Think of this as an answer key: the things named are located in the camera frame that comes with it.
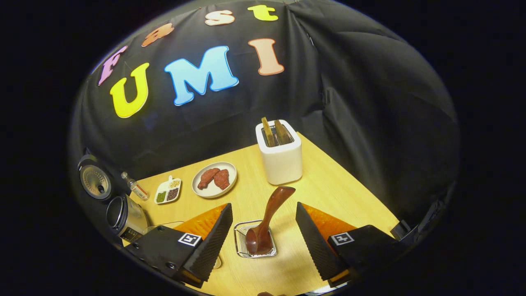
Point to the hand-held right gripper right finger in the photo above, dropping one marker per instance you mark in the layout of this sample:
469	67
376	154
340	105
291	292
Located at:
314	242

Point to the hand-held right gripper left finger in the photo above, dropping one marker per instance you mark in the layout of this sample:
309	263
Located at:
209	246

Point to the white rice tray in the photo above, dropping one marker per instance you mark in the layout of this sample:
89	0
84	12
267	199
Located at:
217	263

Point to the brown wooden spoon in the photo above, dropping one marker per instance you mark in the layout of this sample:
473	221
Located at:
271	209

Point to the dark lidded rice cooker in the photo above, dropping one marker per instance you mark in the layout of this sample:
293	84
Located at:
131	222

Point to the round white plate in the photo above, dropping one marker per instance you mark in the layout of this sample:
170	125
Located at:
205	193

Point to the red meat piece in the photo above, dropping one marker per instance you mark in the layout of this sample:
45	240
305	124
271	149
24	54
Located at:
222	179
207	177

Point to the white divided bean dish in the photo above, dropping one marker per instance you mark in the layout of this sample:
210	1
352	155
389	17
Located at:
167	191

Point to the white toaster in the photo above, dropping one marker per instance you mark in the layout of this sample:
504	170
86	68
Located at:
281	164

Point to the small clear glass bottle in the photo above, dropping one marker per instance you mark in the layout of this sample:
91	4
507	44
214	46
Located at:
137	189

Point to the brown toast slice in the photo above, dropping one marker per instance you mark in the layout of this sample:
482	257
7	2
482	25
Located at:
282	131
268	131

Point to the black backdrop cloth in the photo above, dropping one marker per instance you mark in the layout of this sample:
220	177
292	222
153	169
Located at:
370	102

